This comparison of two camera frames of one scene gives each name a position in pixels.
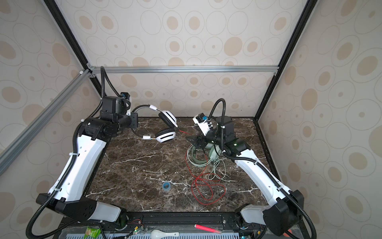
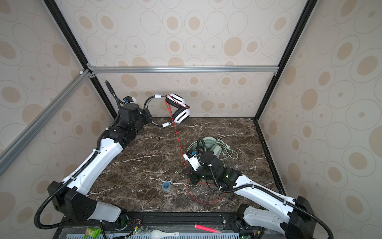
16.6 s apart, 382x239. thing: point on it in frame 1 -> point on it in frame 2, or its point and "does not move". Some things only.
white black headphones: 163,135 -> 181,111
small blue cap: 166,186 does not move
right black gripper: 196,139 -> 193,180
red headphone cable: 207,188 -> 168,97
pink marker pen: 207,228 does not move
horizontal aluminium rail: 186,69 does not move
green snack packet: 91,233 does not move
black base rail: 227,222 does not move
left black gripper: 136,123 -> 146,113
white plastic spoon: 157,234 does not move
